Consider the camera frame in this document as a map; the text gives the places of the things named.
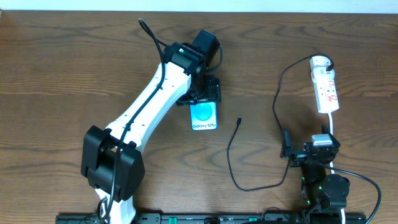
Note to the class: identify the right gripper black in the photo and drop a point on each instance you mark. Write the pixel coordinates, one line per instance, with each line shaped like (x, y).
(298, 154)

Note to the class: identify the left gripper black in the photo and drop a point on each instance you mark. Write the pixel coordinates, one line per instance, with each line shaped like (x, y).
(208, 92)

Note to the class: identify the Samsung Galaxy smartphone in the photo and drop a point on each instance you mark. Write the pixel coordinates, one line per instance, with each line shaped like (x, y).
(203, 116)

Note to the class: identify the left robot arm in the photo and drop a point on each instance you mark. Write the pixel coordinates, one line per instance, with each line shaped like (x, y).
(112, 157)

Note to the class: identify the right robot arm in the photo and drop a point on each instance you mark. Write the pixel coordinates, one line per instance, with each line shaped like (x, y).
(324, 193)

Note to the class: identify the white USB charger adapter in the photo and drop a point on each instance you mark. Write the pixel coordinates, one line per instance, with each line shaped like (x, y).
(319, 61)

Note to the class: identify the white power strip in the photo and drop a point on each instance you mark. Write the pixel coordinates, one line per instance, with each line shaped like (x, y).
(325, 90)

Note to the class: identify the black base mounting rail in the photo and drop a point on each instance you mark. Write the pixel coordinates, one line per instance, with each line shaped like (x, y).
(273, 217)

